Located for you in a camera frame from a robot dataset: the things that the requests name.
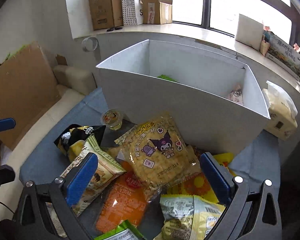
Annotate orange cracker pack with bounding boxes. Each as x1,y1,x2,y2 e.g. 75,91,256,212
95,171,148,233

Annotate clear jelly cup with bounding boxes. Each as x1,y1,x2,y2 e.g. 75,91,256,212
101,109,123,131

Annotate yellow sunflower pouch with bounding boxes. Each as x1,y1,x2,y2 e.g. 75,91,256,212
167,153,235,203

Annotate large cardboard sheet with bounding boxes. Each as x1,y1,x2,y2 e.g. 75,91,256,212
0,42,61,150

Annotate pale green yellow snack bag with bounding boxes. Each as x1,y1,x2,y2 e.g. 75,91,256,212
155,194,225,240

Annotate beige cartoon snack bag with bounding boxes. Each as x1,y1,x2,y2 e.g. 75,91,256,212
46,134,126,238

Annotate black yellow chip bag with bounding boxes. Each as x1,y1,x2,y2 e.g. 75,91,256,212
54,124,106,162

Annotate yellow kuromi popcorn bag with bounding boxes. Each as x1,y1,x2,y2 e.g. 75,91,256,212
115,113,200,202

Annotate white storage box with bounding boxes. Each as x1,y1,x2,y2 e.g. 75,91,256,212
96,40,270,154

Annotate tissue pack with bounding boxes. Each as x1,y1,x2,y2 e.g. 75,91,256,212
262,80,298,141

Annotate pink white snack pack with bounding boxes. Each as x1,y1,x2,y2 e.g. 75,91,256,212
226,84,243,106

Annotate clear tape roll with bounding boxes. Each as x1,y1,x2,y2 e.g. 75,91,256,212
81,36,98,52

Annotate black scissors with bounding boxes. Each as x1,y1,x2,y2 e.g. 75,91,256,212
106,27,122,32

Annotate landscape printed gift box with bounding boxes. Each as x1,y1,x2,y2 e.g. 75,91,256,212
266,32,300,81

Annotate tall cardboard box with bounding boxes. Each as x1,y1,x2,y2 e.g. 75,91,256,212
89,0,123,30

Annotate white dotted paper bag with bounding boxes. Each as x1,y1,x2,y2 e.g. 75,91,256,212
120,0,151,26

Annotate small open cardboard box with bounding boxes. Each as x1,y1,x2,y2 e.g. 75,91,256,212
140,0,173,25

